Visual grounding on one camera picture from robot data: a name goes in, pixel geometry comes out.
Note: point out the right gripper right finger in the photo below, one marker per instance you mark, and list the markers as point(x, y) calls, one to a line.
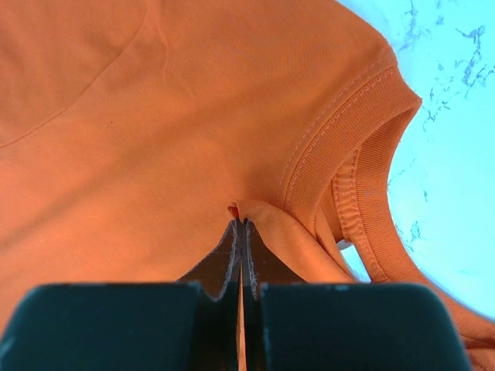
point(290, 324)

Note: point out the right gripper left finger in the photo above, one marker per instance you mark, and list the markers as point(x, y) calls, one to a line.
point(189, 324)

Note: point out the orange t shirt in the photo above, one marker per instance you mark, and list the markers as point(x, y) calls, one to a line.
point(133, 132)

